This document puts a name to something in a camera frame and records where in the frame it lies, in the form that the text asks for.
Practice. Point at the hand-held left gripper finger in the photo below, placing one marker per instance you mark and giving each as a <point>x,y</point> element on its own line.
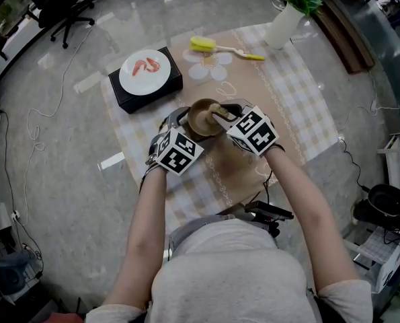
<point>206,139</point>
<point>172,119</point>

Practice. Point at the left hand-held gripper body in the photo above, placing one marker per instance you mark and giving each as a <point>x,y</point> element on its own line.
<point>179,156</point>

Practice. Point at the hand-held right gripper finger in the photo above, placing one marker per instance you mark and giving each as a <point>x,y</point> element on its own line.
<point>245,108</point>
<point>225,124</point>

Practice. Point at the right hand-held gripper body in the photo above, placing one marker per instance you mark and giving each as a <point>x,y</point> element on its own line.
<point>253,130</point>

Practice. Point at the tan scrubbing sponge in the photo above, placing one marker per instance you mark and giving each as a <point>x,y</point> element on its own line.
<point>218,109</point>

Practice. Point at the brown bowl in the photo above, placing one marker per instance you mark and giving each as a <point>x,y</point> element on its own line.
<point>199,119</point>

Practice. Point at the person's left forearm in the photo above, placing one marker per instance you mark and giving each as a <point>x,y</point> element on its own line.
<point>147,214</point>

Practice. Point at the person's right forearm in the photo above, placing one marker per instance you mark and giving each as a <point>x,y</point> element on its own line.
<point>297,194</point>

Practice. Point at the black leather box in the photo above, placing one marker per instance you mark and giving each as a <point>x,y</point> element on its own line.
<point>142,104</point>

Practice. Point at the white round plate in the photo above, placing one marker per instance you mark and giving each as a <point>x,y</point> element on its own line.
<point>146,84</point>

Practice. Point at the beige checked tablecloth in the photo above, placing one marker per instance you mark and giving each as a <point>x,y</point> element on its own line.
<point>280,79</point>

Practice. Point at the red shrimp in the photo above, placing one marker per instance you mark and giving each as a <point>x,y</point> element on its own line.
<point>138,68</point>
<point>153,65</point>

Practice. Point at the yellow sponge bottle brush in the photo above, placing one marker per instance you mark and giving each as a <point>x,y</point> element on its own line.
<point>201,44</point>

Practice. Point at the white tall vase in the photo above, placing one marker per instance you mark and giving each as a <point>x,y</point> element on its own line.
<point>282,29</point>

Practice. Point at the long white power strip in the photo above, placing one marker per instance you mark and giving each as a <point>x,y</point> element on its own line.
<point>341,139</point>

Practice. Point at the brown wooden platform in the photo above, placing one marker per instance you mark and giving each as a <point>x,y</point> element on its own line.
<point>351,42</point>

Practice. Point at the person's grey shirt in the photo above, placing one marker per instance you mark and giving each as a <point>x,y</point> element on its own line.
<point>226,274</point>

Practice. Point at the white metal shelf rack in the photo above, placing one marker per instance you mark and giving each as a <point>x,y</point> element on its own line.
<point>396,153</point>

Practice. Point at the black wok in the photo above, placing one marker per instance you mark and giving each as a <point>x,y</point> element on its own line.
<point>386,198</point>

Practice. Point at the black stove base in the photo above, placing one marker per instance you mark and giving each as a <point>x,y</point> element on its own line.
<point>378,219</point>

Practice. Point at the black office chair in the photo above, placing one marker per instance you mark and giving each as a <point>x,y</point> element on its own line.
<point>58,2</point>

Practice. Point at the small white power strip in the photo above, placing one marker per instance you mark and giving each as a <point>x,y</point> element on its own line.
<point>15,215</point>

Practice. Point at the white box black print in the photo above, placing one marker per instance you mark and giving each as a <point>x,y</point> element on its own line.
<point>391,271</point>

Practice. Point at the black framed window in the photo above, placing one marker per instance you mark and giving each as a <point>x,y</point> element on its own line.
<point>4,15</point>

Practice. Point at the dark grey bag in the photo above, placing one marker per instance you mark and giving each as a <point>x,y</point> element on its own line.
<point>9,274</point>

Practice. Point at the white frame checked cloth rack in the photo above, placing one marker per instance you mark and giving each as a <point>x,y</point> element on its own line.
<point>374,247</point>

